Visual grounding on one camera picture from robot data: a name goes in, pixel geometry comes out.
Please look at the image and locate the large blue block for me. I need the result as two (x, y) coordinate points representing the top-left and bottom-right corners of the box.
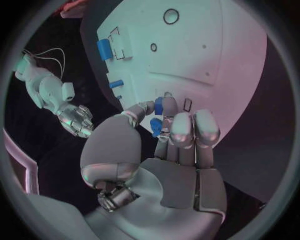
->
(96, 38), (114, 61)

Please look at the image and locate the blue cylinder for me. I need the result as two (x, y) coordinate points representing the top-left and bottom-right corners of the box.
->
(108, 79), (125, 89)

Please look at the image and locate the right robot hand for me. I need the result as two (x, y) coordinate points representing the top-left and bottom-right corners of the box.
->
(56, 104), (96, 139)

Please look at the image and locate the blue knobbed part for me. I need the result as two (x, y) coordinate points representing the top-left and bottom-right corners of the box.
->
(148, 117), (164, 138)

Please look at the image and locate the blue rectangular plug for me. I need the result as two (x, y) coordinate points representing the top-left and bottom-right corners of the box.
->
(153, 96), (165, 116)

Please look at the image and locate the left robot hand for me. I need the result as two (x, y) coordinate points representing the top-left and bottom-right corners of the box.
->
(79, 93), (229, 240)

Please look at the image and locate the white cable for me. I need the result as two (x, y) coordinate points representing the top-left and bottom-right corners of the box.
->
(36, 52), (62, 76)
(34, 47), (67, 81)

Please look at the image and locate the white task board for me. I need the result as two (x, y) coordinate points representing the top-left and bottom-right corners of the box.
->
(80, 0), (269, 146)

